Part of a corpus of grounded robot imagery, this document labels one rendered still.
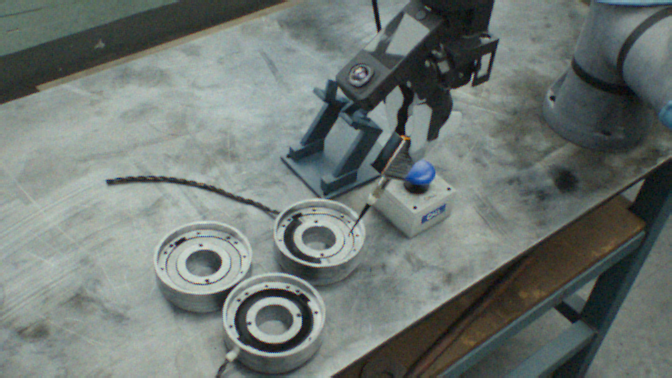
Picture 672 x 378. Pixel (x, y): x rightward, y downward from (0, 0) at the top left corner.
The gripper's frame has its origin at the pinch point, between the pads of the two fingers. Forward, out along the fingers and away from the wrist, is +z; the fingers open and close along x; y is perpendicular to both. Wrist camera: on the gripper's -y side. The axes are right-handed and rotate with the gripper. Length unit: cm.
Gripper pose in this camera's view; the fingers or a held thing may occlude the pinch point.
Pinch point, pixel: (404, 148)
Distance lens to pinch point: 86.0
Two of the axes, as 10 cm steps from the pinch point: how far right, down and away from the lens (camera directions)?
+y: 8.1, -3.7, 4.6
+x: -5.9, -5.9, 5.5
